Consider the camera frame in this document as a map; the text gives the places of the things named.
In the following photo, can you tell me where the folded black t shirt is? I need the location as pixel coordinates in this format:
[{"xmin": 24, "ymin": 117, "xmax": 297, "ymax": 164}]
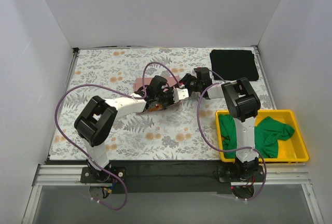
[{"xmin": 210, "ymin": 49, "xmax": 259, "ymax": 81}]

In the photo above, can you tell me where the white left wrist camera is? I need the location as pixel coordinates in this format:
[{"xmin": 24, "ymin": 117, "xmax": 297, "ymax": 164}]
[{"xmin": 173, "ymin": 85, "xmax": 189, "ymax": 103}]

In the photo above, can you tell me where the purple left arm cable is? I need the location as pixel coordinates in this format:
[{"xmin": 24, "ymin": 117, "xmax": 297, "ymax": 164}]
[{"xmin": 53, "ymin": 62, "xmax": 184, "ymax": 211}]

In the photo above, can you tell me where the floral patterned table mat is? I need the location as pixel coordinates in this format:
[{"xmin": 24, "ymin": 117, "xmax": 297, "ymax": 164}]
[{"xmin": 49, "ymin": 47, "xmax": 275, "ymax": 161}]

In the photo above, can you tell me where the green t shirt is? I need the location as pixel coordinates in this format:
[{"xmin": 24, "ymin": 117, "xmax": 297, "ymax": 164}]
[{"xmin": 218, "ymin": 114, "xmax": 295, "ymax": 158}]

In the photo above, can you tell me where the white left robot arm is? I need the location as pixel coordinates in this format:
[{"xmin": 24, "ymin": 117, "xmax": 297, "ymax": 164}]
[{"xmin": 74, "ymin": 76, "xmax": 174, "ymax": 173}]

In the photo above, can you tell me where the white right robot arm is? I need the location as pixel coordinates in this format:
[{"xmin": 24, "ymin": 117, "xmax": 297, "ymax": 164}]
[{"xmin": 179, "ymin": 67, "xmax": 261, "ymax": 179}]

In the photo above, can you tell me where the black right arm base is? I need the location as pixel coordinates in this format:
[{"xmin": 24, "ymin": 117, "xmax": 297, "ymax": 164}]
[{"xmin": 217, "ymin": 165, "xmax": 265, "ymax": 183}]

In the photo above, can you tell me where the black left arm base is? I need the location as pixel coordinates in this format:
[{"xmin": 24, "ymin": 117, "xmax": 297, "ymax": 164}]
[{"xmin": 80, "ymin": 166, "xmax": 127, "ymax": 184}]

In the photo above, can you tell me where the pink t shirt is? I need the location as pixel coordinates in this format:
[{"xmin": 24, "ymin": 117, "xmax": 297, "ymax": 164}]
[{"xmin": 132, "ymin": 75, "xmax": 184, "ymax": 116}]

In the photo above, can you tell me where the yellow plastic bin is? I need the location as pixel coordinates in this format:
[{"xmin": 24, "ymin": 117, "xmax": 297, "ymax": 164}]
[{"xmin": 215, "ymin": 110, "xmax": 309, "ymax": 162}]

